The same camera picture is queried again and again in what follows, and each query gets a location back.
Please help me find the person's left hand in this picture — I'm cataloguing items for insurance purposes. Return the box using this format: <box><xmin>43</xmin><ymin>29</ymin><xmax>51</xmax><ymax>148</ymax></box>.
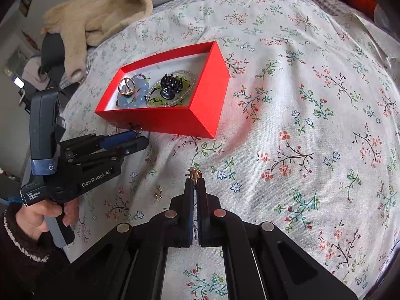
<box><xmin>15</xmin><ymin>198</ymin><xmax>79</xmax><ymax>242</ymax></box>

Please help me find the gold ring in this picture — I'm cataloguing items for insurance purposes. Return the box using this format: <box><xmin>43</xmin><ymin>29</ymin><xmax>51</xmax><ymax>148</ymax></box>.
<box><xmin>118</xmin><ymin>77</ymin><xmax>136</xmax><ymax>97</ymax></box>

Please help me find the clear beaded bracelet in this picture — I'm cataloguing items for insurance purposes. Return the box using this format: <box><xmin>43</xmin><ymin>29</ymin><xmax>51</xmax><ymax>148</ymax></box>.
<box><xmin>146</xmin><ymin>69</ymin><xmax>197</xmax><ymax>107</ymax></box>

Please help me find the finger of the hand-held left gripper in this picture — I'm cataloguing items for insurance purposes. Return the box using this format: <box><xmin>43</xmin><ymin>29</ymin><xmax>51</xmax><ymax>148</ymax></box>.
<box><xmin>64</xmin><ymin>135</ymin><xmax>150</xmax><ymax>167</ymax></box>
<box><xmin>61</xmin><ymin>130</ymin><xmax>140</xmax><ymax>151</ymax></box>

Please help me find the blue beaded bracelet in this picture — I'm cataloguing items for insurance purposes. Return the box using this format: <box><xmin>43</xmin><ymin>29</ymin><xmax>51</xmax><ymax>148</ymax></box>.
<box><xmin>115</xmin><ymin>74</ymin><xmax>151</xmax><ymax>108</ymax></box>

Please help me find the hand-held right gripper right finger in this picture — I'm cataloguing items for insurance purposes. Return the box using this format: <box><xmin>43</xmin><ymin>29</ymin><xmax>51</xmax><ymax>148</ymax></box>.
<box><xmin>197</xmin><ymin>177</ymin><xmax>359</xmax><ymax>300</ymax></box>

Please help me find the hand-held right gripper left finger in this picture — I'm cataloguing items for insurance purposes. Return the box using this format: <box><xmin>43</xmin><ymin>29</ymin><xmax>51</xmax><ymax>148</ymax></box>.
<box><xmin>36</xmin><ymin>177</ymin><xmax>196</xmax><ymax>300</ymax></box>

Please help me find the red cardboard box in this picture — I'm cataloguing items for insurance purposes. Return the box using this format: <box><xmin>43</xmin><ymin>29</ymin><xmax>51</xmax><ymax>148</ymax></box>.
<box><xmin>94</xmin><ymin>40</ymin><xmax>231</xmax><ymax>140</ymax></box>

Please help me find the beige knitted sweater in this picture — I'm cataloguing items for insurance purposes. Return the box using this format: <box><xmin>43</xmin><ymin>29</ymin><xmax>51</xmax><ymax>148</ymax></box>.
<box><xmin>42</xmin><ymin>0</ymin><xmax>154</xmax><ymax>84</ymax></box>

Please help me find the green beaded bracelet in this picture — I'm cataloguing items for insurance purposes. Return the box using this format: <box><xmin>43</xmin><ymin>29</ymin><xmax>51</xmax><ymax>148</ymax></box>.
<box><xmin>147</xmin><ymin>76</ymin><xmax>192</xmax><ymax>107</ymax></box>

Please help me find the person's left forearm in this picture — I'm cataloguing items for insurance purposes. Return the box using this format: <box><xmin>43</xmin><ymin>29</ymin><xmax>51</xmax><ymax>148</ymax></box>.
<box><xmin>0</xmin><ymin>202</ymin><xmax>73</xmax><ymax>300</ymax></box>

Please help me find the dark hair claw clip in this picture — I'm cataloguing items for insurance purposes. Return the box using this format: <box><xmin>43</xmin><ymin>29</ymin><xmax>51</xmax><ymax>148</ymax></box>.
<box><xmin>159</xmin><ymin>73</ymin><xmax>183</xmax><ymax>93</ymax></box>

